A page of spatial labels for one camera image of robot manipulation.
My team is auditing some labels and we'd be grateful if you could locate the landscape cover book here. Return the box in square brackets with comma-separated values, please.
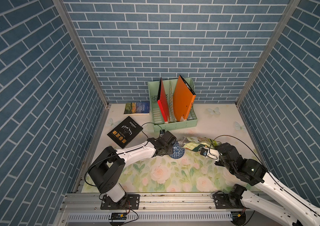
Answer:
[124, 102, 150, 115]

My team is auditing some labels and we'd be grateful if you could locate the red folder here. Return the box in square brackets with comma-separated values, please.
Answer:
[157, 79, 170, 123]

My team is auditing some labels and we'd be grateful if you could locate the black book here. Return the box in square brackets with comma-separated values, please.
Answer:
[107, 116, 143, 149]

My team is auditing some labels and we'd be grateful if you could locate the small black controller box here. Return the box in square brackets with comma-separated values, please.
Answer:
[109, 213, 127, 222]

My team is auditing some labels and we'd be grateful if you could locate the floral table mat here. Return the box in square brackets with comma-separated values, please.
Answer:
[81, 103, 271, 193]

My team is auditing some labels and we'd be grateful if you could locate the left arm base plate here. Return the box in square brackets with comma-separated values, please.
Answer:
[100, 194, 140, 210]

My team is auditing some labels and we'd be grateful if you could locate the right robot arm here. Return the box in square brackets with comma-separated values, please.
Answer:
[210, 143, 320, 226]

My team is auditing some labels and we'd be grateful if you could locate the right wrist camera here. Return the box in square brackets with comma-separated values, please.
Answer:
[200, 147, 219, 162]

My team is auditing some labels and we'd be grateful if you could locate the aluminium front rail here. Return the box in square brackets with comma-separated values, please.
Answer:
[52, 192, 290, 226]

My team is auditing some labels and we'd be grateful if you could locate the blue patterned bowl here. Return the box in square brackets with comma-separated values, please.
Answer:
[169, 141, 185, 159]

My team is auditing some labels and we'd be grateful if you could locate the orange folder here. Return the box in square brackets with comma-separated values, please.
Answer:
[173, 75, 196, 121]

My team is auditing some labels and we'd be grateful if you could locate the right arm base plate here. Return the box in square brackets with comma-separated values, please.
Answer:
[212, 191, 245, 210]

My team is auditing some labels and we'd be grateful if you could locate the green file organizer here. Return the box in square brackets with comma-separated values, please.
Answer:
[148, 79, 198, 132]

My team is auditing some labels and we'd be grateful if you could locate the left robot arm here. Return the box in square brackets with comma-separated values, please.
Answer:
[87, 131, 177, 204]

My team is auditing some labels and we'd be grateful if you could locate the green oats bag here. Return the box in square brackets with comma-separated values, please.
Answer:
[179, 137, 222, 152]

